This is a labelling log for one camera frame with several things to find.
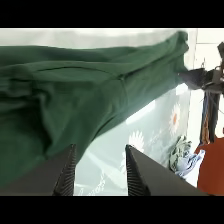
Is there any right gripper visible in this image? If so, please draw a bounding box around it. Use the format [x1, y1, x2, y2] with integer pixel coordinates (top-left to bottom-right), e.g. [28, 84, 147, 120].
[178, 67, 210, 91]

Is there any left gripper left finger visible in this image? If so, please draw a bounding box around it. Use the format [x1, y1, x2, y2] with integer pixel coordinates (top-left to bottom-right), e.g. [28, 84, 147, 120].
[0, 143, 77, 197]

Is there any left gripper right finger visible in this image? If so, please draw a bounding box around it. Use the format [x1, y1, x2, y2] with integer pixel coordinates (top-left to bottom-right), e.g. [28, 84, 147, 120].
[124, 144, 208, 197]

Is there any dark green shirt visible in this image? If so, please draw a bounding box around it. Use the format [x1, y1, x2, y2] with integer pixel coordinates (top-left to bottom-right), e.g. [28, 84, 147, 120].
[0, 30, 191, 192]

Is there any green patterned garment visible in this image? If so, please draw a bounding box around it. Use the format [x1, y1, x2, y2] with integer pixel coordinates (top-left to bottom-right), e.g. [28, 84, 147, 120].
[168, 134, 193, 173]

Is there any pale blue garment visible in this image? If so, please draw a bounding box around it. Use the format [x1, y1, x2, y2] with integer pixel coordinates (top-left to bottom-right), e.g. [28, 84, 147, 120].
[175, 148, 207, 180]

